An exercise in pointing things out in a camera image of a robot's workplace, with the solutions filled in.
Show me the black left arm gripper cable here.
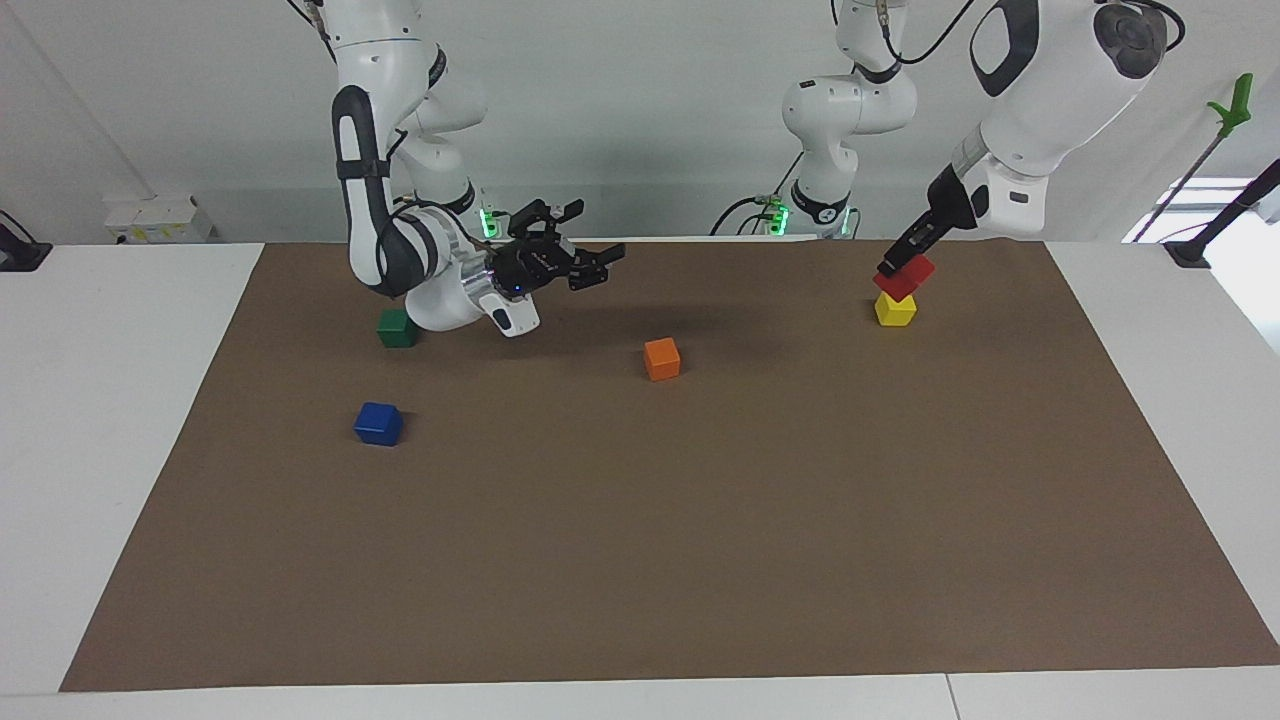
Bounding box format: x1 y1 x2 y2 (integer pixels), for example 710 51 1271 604
830 0 1187 67

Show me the blue wooden block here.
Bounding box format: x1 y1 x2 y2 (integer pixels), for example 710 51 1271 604
353 401 405 448

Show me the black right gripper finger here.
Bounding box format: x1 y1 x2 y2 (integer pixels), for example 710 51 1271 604
564 243 628 294
509 198 587 243

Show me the green tipped grabber rod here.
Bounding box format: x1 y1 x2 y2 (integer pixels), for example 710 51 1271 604
1130 72 1256 242

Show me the black table clamp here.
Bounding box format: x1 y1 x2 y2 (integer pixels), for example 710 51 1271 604
0 209 54 274

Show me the white power strip box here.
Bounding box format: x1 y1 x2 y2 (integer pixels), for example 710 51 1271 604
103 194 215 246

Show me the green wooden block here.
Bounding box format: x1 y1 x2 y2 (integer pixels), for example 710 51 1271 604
376 308 421 349

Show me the red wooden block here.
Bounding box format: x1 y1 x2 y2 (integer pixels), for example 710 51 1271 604
872 254 937 304

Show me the black right arm gripper cable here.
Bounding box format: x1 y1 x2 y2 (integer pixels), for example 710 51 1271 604
374 128 443 293

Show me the black arm gripper cable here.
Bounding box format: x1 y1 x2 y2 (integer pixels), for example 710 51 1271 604
830 0 1187 67
374 128 443 293

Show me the brown table mat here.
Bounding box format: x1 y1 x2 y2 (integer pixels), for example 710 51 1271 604
58 238 1280 694

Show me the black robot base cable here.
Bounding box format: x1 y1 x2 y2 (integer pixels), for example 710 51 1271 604
709 150 806 239

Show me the black camera stand pole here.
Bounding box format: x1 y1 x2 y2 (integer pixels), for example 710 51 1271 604
1164 158 1280 270

